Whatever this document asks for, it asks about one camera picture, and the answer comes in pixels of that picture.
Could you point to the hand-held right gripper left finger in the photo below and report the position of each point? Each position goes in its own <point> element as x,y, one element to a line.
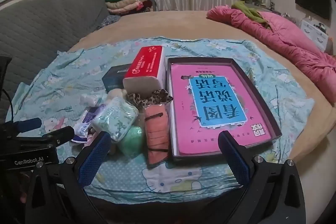
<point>94,158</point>

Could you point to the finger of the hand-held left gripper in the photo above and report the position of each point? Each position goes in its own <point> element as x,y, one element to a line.
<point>60,134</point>
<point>29,124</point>

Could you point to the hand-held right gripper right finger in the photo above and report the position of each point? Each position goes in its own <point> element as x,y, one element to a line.
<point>235,158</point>

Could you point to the plush bear purple dress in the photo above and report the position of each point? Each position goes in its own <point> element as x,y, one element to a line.
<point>85,119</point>

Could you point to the green puff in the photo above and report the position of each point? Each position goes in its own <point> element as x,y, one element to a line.
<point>131,142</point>

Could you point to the green floral tissue packet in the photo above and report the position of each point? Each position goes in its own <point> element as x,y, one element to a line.
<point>116,119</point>

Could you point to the dark shallow box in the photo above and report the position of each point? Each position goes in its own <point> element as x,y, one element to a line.
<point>257,100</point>

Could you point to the orange towel packet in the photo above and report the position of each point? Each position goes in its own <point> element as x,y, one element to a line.
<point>157,132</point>

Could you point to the leopard print scrunchie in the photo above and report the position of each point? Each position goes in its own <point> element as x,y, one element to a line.
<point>149,99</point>

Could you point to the cartoon cat printed blanket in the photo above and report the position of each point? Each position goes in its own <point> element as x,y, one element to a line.
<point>65,77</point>

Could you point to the pink book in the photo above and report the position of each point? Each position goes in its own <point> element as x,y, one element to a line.
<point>183,108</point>

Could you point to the dark blue box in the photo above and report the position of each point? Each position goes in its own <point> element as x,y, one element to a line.
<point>115,77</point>

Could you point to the red tissue pack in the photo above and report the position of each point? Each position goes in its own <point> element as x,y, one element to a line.
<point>145,64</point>

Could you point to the dark patterned cloth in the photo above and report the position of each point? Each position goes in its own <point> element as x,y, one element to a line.
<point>107,22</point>

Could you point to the pink quilt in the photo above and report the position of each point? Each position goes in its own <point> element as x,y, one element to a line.
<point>288,40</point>

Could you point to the tan bed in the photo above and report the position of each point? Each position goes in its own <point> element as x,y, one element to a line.
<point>183,24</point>

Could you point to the stack of folded clothes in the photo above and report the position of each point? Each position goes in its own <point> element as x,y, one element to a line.
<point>123,2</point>

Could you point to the green cloth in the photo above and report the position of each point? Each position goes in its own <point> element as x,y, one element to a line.
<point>249,11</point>

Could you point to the white drawer cabinet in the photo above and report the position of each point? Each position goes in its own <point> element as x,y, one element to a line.
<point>315,32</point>

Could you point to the cluttered dressing table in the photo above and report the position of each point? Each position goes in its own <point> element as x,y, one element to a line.
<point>252,2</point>

